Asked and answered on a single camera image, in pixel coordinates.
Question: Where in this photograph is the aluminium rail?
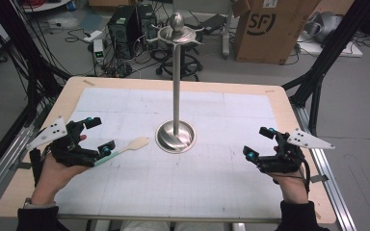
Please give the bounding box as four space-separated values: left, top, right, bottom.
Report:
0 104 47 211
290 104 358 231

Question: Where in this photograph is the black metal frame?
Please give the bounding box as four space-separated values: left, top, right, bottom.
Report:
281 0 370 137
0 0 72 186

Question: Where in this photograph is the large cardboard box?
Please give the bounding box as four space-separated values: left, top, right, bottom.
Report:
232 0 323 65

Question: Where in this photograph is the white grid paper mat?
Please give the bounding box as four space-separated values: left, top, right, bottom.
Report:
54 87 284 219

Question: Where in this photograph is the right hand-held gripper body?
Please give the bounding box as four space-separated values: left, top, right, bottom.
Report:
255 128 336 175

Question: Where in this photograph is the wristwatch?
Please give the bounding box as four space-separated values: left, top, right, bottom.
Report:
23 196 58 210

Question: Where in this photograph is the person's left hand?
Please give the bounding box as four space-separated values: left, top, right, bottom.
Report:
30 134 91 206

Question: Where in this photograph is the stainless steel utensil stand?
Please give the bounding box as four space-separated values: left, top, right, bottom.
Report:
146 12 206 155

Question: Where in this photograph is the round white table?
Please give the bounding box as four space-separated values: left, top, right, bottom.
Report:
21 0 72 13

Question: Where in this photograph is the grey rounded device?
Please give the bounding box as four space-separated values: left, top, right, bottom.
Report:
303 11 344 43

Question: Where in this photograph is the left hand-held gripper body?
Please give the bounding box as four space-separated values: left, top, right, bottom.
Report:
26 115 100 168

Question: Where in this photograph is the black computer tower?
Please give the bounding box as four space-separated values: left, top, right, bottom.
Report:
137 3 159 50
107 4 143 61

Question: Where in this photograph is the white power strip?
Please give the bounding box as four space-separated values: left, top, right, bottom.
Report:
83 29 104 43

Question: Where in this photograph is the person's right hand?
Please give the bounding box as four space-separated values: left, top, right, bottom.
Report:
267 144 310 205

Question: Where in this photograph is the white device with green light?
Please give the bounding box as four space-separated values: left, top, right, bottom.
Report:
92 38 106 65

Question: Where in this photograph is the wooden spatula with green handle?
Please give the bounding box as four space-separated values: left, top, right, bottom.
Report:
93 137 151 167

